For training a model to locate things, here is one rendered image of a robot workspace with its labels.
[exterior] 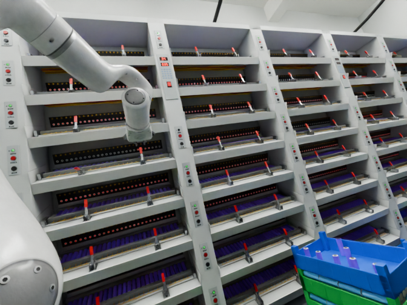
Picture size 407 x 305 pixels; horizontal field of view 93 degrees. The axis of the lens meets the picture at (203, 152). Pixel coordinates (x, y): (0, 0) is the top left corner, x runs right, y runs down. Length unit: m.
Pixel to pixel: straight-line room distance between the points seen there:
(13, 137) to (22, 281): 0.89
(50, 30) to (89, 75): 0.11
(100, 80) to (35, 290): 0.47
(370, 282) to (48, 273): 0.74
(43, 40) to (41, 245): 0.42
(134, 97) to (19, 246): 0.48
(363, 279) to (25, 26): 1.02
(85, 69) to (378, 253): 1.08
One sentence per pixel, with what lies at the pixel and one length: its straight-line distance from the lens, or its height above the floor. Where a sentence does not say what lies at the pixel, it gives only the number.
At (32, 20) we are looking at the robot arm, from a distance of 0.57.
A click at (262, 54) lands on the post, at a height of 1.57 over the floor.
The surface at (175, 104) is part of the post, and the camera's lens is 1.10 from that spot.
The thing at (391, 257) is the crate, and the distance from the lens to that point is 0.96.
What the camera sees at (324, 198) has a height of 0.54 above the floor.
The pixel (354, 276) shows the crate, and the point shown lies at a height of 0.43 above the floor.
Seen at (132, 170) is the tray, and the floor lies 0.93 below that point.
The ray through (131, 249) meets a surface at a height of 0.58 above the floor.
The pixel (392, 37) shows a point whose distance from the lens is 2.89.
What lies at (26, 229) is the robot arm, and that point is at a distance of 0.31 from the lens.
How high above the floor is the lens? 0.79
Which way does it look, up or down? 10 degrees up
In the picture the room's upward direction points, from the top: 13 degrees counter-clockwise
